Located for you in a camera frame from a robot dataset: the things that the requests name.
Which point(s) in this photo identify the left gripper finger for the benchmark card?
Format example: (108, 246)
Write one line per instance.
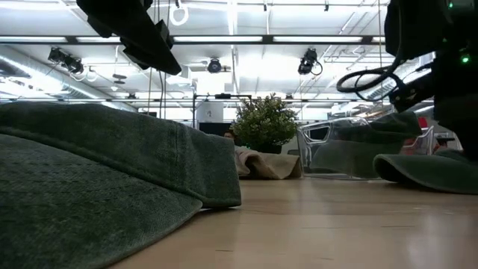
(157, 56)

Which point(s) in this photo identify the beige bucket hat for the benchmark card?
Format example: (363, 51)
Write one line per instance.
(272, 166)

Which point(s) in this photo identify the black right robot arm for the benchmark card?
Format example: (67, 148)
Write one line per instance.
(414, 26)

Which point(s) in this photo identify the red chair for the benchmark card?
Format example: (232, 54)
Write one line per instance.
(422, 122)

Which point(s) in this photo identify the overhead light bar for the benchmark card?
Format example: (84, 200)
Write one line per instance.
(224, 39)

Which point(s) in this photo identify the black background screen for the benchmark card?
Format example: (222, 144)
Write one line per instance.
(214, 129)

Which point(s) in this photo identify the person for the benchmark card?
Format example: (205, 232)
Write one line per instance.
(229, 134)

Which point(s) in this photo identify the green potted plant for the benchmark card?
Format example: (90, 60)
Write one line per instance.
(265, 123)

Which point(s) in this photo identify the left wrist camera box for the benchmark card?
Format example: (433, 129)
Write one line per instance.
(164, 33)

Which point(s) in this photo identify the black ceiling camera pair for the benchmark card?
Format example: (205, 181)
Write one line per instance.
(67, 60)

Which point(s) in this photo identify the silver ceiling duct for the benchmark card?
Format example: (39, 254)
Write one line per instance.
(45, 74)

